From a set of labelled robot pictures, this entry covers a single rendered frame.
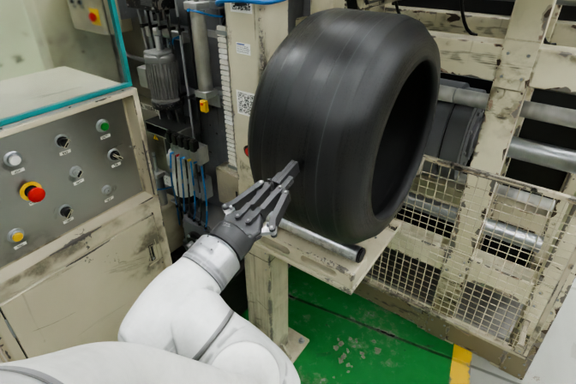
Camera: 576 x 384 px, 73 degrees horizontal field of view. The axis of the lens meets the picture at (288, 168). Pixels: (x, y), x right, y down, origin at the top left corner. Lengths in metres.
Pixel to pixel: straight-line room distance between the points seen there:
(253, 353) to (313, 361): 1.36
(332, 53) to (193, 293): 0.53
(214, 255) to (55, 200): 0.68
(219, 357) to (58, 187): 0.77
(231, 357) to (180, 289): 0.12
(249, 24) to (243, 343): 0.78
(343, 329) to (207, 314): 1.48
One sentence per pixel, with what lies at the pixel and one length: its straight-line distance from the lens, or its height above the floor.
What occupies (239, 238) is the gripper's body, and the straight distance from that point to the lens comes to 0.69.
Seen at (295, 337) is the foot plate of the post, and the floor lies 0.01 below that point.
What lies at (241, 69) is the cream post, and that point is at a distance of 1.14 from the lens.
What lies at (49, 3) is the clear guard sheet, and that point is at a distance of 1.12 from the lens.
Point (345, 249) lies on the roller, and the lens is 1.09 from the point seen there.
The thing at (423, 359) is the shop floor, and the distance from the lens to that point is 2.05.
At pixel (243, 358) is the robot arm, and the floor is 1.14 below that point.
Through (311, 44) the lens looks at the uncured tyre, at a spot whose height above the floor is 1.44.
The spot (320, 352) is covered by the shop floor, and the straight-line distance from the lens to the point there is 1.98.
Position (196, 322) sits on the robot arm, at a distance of 0.63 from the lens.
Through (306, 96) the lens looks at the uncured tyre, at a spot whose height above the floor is 1.36.
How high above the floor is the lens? 1.64
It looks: 31 degrees down
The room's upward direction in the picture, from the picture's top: straight up
